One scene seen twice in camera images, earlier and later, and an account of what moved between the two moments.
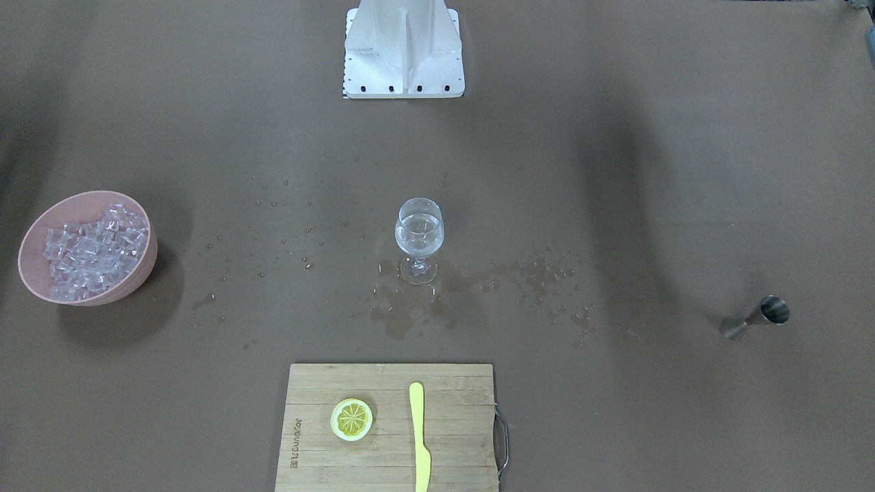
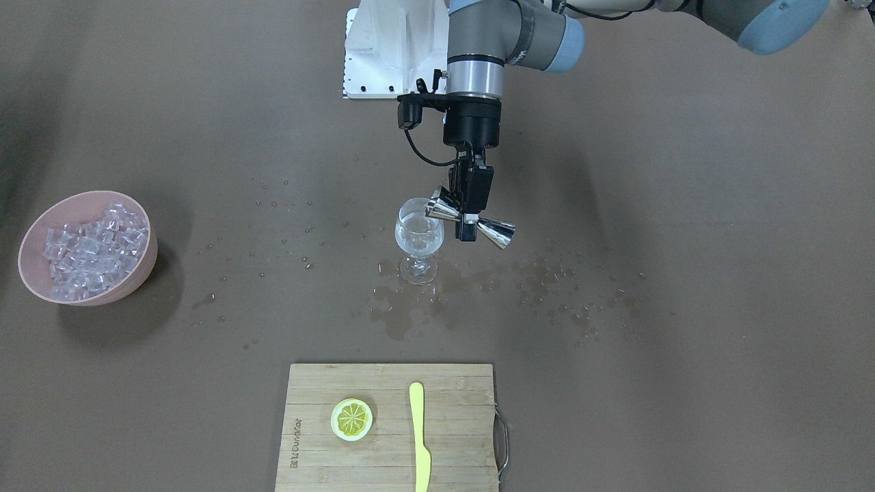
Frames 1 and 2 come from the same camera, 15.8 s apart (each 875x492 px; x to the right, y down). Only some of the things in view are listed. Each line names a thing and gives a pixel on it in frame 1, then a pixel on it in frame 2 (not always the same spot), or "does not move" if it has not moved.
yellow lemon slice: (351, 419) does not move
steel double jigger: (773, 309) to (500, 232)
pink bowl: (35, 270) does not move
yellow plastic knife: (422, 454) does not move
